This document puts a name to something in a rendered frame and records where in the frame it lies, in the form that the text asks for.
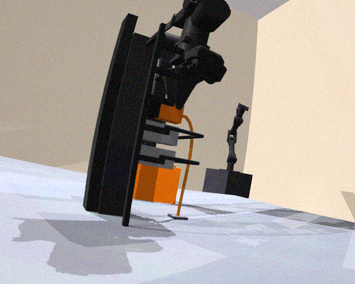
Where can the orange power cord with plug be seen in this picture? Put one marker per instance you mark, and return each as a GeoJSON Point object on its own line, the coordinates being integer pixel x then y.
{"type": "Point", "coordinates": [174, 116]}

